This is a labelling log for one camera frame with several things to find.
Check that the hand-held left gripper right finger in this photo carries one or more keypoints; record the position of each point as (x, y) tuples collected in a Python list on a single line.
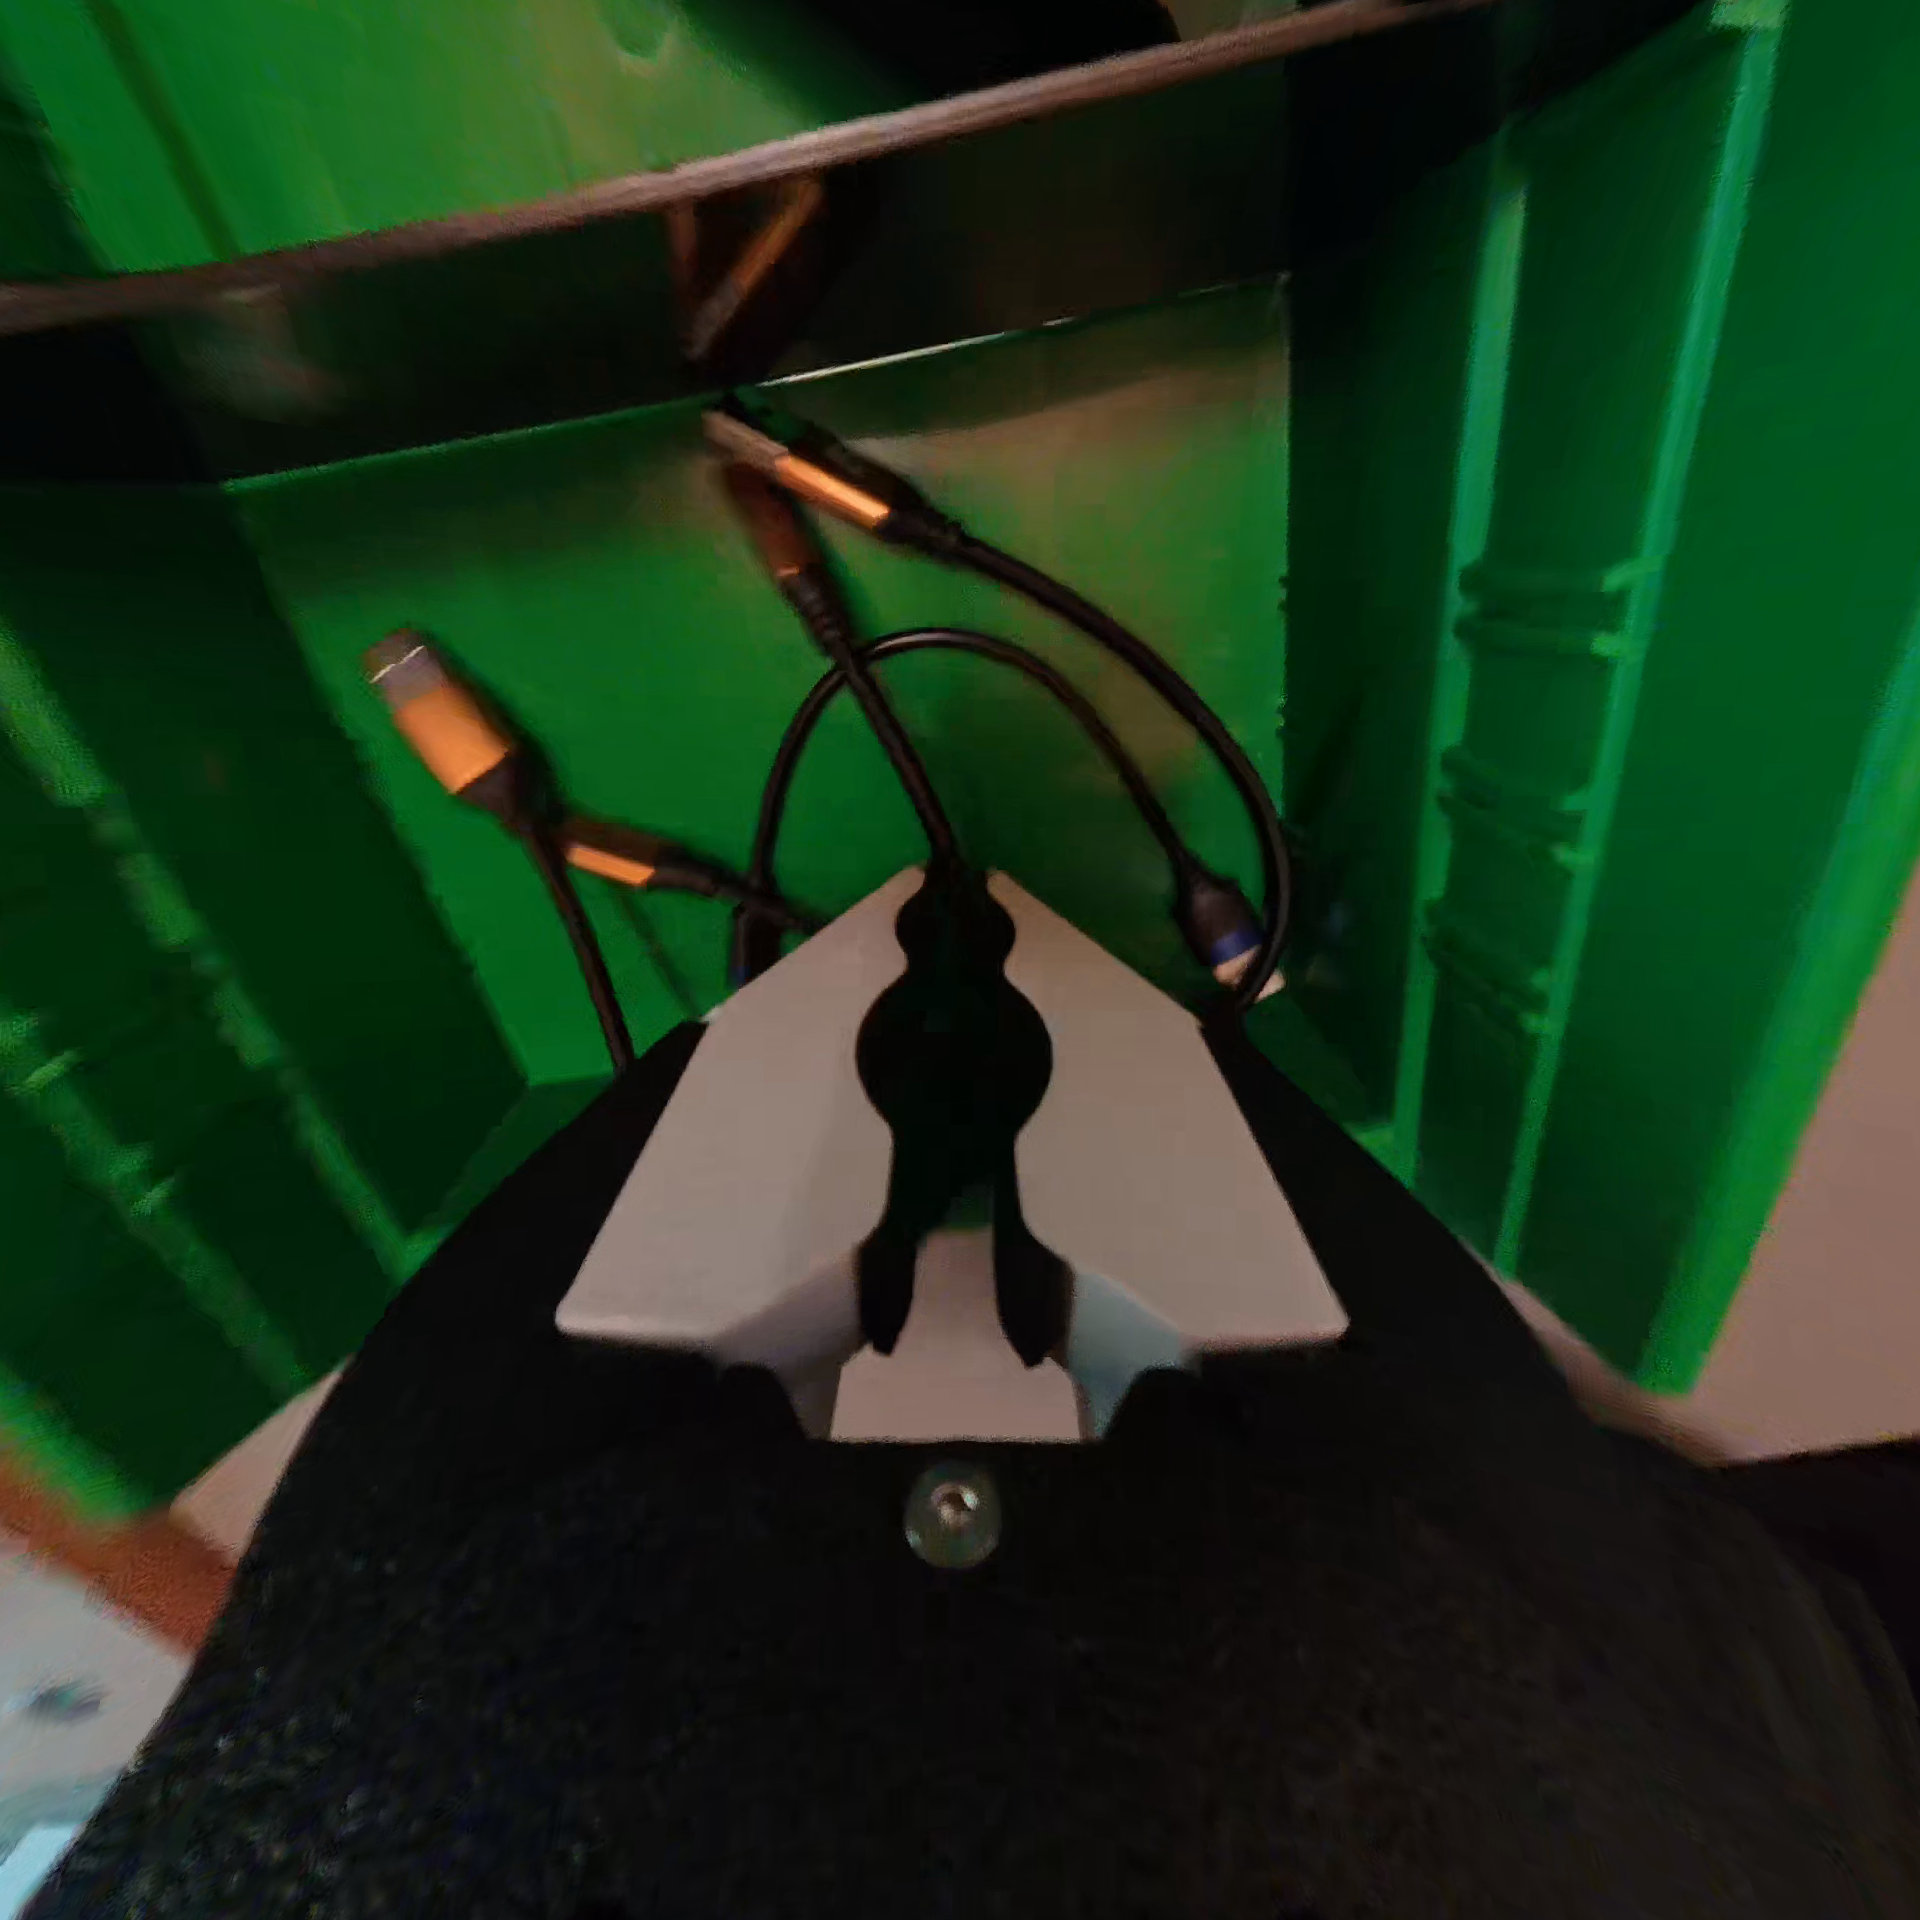
[(1169, 1188)]

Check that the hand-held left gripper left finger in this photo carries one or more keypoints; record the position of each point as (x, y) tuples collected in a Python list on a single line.
[(719, 1188)]

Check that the green plastic bin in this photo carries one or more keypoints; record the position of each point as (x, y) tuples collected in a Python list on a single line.
[(455, 600)]

